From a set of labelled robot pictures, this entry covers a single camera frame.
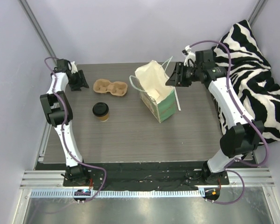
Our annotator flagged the green paper gift bag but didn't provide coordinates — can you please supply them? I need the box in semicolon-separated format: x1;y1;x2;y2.
129;58;176;123

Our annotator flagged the black plastic cup lid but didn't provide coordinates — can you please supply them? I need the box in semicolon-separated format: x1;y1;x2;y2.
92;102;109;117

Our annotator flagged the brown paper coffee cup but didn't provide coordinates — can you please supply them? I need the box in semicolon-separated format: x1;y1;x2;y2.
92;102;109;121

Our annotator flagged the brown cardboard cup carrier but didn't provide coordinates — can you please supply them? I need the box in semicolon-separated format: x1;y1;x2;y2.
93;79;128;97

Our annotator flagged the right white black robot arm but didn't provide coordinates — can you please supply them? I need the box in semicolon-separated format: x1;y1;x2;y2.
165;46;264;184

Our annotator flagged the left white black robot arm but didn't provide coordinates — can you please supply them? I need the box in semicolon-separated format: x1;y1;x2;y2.
40;58;90;186

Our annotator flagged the white wrapped straw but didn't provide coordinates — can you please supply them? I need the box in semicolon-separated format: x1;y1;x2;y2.
174;88;181;111

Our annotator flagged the zebra print blanket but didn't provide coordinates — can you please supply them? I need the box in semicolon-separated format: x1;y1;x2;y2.
212;20;280;143

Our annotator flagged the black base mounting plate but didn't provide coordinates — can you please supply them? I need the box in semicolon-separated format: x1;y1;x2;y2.
35;161;231;191

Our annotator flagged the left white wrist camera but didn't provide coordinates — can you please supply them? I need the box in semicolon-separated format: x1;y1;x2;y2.
70;61;78;74

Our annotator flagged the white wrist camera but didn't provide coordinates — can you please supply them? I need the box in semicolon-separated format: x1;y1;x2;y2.
70;61;78;74
182;45;196;67

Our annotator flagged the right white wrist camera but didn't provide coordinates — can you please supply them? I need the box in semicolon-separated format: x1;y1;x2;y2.
182;45;196;67

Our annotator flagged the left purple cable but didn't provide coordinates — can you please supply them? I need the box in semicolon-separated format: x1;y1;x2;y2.
44;57;108;204

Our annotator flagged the purple cable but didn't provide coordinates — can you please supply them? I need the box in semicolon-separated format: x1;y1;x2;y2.
189;40;270;206
44;57;108;204

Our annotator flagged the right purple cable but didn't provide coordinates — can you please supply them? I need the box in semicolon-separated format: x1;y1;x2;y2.
189;40;270;206

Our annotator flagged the aluminium frame rail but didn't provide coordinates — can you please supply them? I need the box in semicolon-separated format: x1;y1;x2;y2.
20;168;275;189

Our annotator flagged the white slotted cable duct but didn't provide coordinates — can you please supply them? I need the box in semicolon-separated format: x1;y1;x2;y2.
30;188;205;198

